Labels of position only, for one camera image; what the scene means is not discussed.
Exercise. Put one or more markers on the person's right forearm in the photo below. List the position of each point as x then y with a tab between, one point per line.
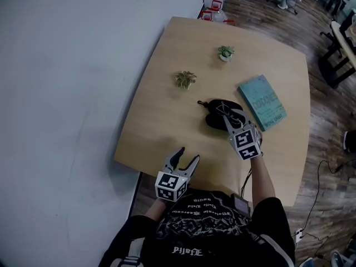
261	179

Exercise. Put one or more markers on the round wooden table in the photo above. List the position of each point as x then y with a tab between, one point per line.
340	40

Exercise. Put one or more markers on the person's left forearm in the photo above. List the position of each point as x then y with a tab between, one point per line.
157	210

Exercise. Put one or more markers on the black glasses case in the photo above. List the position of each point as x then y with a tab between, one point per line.
212	119

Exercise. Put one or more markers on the white power strip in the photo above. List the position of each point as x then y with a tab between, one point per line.
299	235

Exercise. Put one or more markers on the teal book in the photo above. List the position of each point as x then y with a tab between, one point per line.
261	101

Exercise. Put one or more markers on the small green potted plant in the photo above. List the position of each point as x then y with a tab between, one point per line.
226	51

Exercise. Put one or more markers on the clear water jug red cap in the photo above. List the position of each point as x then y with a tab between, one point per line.
228	21
217	7
206	16

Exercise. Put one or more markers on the small yellowish potted plant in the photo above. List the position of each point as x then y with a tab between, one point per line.
185	79

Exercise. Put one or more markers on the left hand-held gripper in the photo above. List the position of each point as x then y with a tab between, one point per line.
169	186

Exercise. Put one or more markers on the person's black printed t-shirt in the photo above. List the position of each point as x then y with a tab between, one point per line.
208	232

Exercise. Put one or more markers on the black chest-mounted box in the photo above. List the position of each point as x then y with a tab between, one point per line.
240	203

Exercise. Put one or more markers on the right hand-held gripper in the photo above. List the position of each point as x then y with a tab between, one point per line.
246	143

